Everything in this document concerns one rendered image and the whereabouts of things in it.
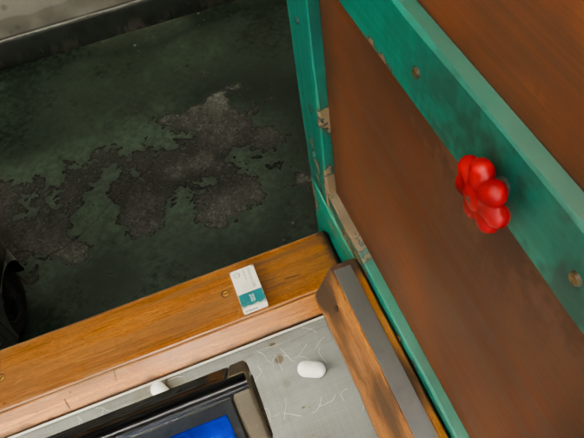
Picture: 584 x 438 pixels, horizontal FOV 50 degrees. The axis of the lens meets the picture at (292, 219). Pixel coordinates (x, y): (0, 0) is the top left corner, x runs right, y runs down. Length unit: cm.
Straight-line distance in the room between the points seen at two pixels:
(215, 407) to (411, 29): 27
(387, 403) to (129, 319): 38
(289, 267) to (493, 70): 58
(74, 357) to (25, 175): 146
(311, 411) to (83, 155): 161
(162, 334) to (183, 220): 111
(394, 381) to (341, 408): 14
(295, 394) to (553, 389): 45
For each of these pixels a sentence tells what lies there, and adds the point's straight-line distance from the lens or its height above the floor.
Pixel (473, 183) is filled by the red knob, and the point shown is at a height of 125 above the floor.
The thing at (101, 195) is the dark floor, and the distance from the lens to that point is 211.
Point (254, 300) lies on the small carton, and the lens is 83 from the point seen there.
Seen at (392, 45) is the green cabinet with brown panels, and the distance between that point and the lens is 43.
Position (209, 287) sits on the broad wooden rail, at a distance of 88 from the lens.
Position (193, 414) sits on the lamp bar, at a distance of 43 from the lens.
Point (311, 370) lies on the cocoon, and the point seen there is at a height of 76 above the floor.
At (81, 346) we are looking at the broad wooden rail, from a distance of 90.
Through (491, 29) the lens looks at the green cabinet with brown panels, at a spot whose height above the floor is 130.
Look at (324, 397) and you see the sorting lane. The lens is 81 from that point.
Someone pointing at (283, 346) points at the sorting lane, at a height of 74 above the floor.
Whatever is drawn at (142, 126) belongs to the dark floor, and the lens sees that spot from 227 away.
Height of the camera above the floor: 150
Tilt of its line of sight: 53 degrees down
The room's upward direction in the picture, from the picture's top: 11 degrees counter-clockwise
